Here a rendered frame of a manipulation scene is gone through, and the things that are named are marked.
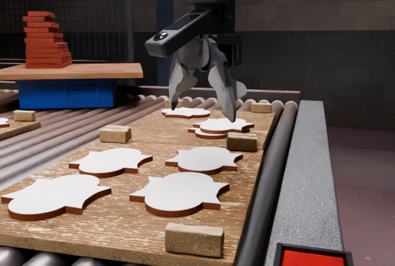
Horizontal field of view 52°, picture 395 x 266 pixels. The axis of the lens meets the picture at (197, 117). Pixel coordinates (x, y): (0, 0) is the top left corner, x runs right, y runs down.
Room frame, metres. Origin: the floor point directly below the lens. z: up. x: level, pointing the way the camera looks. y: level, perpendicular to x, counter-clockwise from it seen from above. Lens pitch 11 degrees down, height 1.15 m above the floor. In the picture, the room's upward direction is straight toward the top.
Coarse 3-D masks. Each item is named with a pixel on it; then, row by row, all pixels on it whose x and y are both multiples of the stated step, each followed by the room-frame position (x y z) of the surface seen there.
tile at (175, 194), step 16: (176, 176) 0.57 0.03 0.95; (192, 176) 0.57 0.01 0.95; (208, 176) 0.57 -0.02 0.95; (144, 192) 0.51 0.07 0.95; (160, 192) 0.51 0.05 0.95; (176, 192) 0.51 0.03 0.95; (192, 192) 0.51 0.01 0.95; (208, 192) 0.51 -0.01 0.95; (160, 208) 0.46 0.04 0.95; (176, 208) 0.46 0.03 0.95; (192, 208) 0.46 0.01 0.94; (208, 208) 0.48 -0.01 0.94
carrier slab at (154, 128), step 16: (160, 112) 1.15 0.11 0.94; (240, 112) 1.15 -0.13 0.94; (256, 112) 1.15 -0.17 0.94; (272, 112) 1.15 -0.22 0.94; (144, 128) 0.94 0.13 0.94; (160, 128) 0.94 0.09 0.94; (176, 128) 0.94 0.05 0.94; (256, 128) 0.94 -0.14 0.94; (176, 144) 0.80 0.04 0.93; (192, 144) 0.79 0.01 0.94; (208, 144) 0.79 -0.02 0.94; (224, 144) 0.79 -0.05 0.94
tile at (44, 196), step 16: (64, 176) 0.57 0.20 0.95; (80, 176) 0.57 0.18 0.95; (16, 192) 0.51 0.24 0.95; (32, 192) 0.51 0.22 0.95; (48, 192) 0.51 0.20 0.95; (64, 192) 0.51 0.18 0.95; (80, 192) 0.51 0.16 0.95; (96, 192) 0.51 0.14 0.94; (16, 208) 0.46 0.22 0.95; (32, 208) 0.46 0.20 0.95; (48, 208) 0.46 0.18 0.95; (64, 208) 0.46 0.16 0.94; (80, 208) 0.46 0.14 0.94
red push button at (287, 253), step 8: (288, 256) 0.38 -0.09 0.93; (296, 256) 0.38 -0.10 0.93; (304, 256) 0.38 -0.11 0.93; (312, 256) 0.38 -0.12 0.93; (320, 256) 0.38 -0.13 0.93; (328, 256) 0.38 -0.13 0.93; (288, 264) 0.36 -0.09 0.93; (296, 264) 0.36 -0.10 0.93; (304, 264) 0.36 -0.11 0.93; (312, 264) 0.36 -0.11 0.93; (320, 264) 0.36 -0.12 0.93; (328, 264) 0.36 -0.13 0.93; (336, 264) 0.36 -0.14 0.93
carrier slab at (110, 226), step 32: (64, 160) 0.68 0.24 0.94; (160, 160) 0.68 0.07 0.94; (256, 160) 0.68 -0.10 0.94; (0, 192) 0.53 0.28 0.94; (128, 192) 0.53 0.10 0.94; (224, 192) 0.53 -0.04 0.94; (0, 224) 0.43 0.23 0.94; (32, 224) 0.43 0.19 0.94; (64, 224) 0.43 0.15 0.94; (96, 224) 0.43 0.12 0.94; (128, 224) 0.43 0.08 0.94; (160, 224) 0.43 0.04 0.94; (192, 224) 0.43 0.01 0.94; (224, 224) 0.43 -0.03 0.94; (96, 256) 0.39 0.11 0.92; (128, 256) 0.38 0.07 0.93; (160, 256) 0.37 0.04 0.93; (192, 256) 0.36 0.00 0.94; (224, 256) 0.36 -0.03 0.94
